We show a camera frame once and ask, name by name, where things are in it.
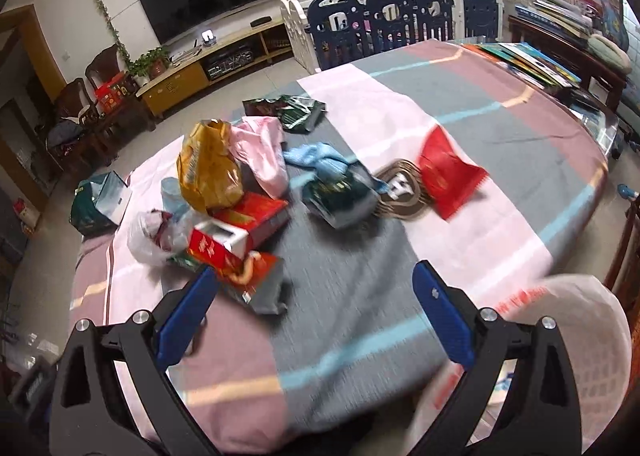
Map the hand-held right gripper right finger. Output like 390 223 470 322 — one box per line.
411 260 583 456

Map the yellow wooden television cabinet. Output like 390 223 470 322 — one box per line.
136 18 296 119

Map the dark green foil packet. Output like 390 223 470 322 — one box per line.
300 161 387 229

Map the trash bin with white bag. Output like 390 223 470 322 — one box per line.
405 273 633 456

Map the red gift box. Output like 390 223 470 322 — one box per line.
94 72 132 112

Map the white plastic bag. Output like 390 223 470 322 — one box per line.
127 208 201 267

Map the red white carton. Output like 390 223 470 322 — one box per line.
187 221 249 269

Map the clear plastic packet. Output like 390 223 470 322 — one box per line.
160 177 193 217

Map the blue white playpen fence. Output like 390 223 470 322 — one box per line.
279 0 505 74

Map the yellow plastic bag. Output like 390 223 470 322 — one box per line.
176 119 244 213

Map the brown round snack packet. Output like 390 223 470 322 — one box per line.
372 159 436 222

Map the stack of picture books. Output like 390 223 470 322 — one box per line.
462 42 583 94

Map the pink plastic bag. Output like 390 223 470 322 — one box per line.
229 116 290 199

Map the dark wooden armchair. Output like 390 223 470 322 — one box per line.
84 45 131 87
47 77 116 167

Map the pile of books and papers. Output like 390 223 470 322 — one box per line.
515 0 596 37

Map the green snack packet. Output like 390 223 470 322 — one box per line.
242 93 327 133

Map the green ivy garland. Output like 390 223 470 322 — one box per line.
80 0 131 62

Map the pale green cushion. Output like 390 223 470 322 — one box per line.
587 33 632 74

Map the red snack packet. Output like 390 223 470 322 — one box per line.
417 127 488 221

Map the red sausage packet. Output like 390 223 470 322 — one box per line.
215 251 290 314

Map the dark green gift bag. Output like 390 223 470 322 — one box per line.
70 171 133 237

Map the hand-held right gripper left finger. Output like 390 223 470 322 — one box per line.
49 266 221 456

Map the light blue plastic bag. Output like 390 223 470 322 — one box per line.
282 141 357 179

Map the green potted plant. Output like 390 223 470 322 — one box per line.
127 46 171 84

